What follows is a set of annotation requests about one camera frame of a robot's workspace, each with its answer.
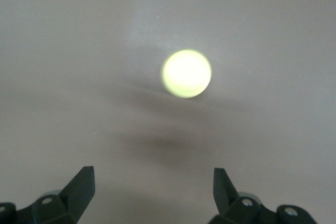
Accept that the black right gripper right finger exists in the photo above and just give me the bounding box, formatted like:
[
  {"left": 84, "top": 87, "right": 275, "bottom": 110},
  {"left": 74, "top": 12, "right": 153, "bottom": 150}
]
[{"left": 209, "top": 167, "right": 316, "bottom": 224}]

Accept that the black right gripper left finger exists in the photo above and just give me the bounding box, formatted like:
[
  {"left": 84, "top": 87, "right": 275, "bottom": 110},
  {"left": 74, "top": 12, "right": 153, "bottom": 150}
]
[{"left": 0, "top": 165, "right": 96, "bottom": 224}]

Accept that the yellow plastic cup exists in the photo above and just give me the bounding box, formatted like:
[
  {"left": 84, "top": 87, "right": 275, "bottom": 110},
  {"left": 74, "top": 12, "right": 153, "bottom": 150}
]
[{"left": 160, "top": 49, "right": 212, "bottom": 99}]

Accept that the brown table mat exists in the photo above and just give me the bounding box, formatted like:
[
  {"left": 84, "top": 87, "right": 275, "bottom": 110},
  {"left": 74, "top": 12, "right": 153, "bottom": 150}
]
[{"left": 0, "top": 0, "right": 336, "bottom": 224}]

